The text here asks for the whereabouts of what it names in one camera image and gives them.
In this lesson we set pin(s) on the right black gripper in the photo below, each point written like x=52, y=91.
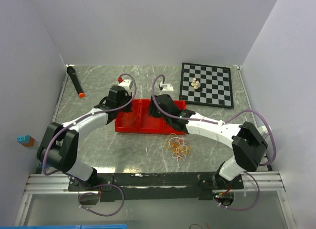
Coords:
x=152, y=109

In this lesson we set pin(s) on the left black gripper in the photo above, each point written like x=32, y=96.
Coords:
x=128, y=108

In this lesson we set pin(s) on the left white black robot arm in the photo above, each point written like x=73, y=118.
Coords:
x=59, y=146

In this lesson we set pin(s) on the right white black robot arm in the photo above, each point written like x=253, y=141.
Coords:
x=245, y=140

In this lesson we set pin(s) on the red three-compartment tray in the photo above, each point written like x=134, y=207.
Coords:
x=138, y=121

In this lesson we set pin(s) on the cream chess piece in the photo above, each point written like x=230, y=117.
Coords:
x=193, y=82
x=196, y=86

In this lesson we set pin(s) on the black microphone orange end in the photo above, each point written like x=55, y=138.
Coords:
x=73, y=76

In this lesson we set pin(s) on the black grey chessboard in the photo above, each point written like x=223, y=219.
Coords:
x=216, y=84

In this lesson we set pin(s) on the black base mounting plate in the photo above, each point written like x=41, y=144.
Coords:
x=172, y=185

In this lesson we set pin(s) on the blue brown toy block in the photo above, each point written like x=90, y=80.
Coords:
x=27, y=141

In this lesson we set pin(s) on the white grey stand device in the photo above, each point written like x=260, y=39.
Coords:
x=263, y=131

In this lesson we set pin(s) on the blue plastic bin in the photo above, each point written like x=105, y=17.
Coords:
x=70, y=227

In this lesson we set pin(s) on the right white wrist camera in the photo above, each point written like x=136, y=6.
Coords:
x=166, y=87

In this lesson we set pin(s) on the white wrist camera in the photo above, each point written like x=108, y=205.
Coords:
x=166, y=87
x=127, y=84

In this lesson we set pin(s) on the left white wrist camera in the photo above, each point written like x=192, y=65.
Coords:
x=127, y=84

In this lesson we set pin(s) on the aluminium rail frame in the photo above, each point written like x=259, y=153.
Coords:
x=58, y=183

